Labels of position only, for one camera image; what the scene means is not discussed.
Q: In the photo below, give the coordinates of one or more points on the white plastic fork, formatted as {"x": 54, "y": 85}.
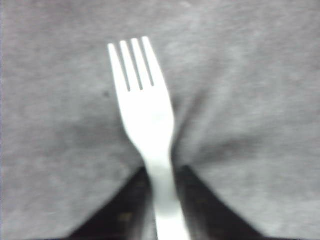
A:
{"x": 148, "y": 120}

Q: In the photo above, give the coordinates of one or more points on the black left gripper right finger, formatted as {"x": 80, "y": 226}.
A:
{"x": 207, "y": 217}

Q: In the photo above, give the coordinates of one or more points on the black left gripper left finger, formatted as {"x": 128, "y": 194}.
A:
{"x": 122, "y": 218}

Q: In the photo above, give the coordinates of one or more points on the dark grey table cloth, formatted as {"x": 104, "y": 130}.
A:
{"x": 244, "y": 80}

